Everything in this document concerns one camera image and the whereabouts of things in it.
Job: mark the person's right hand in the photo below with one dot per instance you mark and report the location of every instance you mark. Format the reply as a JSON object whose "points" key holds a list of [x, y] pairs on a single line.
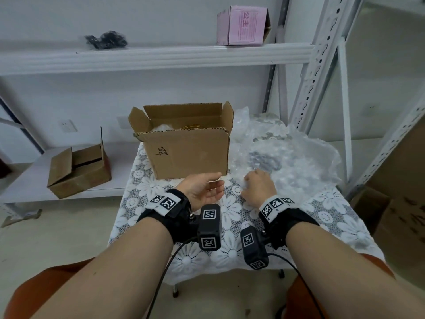
{"points": [[260, 187]]}

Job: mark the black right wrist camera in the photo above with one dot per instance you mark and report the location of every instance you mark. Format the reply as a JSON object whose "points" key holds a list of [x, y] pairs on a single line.
{"points": [[254, 252]]}

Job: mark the blank white wall plate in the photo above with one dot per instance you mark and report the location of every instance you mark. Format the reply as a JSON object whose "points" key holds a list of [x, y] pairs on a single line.
{"points": [[124, 122]]}

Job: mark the person's right forearm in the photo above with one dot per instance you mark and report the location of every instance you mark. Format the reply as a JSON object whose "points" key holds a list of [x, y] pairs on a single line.
{"points": [[348, 279]]}

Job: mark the amber glass jar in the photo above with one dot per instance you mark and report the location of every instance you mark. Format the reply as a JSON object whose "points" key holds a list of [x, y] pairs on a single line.
{"points": [[192, 126]]}

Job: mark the pink paper box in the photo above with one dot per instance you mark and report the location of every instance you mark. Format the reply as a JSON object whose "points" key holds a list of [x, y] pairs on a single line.
{"points": [[245, 24]]}

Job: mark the large brown printed carton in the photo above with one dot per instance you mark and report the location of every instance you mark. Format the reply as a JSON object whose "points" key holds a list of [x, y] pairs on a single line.
{"points": [[398, 222]]}

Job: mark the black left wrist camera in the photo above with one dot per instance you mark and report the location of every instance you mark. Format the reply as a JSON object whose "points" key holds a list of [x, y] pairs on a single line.
{"points": [[209, 229]]}

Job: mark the large bubble wrap sheet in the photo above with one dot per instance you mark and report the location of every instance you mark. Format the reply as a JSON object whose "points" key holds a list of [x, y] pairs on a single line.
{"points": [[299, 162]]}

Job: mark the person's left forearm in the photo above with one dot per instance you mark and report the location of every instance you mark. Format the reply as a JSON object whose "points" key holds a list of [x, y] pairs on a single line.
{"points": [[109, 275]]}

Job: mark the person's left hand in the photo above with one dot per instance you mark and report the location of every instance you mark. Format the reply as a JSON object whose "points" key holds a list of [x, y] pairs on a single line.
{"points": [[199, 192]]}

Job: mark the brown cardboard box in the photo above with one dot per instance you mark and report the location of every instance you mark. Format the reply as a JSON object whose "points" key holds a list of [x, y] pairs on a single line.
{"points": [[189, 156]]}

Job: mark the white floral lace tablecloth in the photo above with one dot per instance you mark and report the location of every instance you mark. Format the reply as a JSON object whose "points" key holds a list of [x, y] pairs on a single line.
{"points": [[332, 215]]}

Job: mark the white metal shelving rack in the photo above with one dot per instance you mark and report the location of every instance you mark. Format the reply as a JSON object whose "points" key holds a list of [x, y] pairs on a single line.
{"points": [[345, 129], [149, 58]]}

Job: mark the white wall socket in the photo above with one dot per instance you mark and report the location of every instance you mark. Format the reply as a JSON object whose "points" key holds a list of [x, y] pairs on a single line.
{"points": [[68, 126]]}

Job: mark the small worn cardboard carton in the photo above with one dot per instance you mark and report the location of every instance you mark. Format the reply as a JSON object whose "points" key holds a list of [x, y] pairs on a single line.
{"points": [[79, 179]]}

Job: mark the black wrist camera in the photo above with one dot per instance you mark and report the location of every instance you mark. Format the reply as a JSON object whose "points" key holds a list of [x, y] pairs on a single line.
{"points": [[209, 229], [254, 252]]}

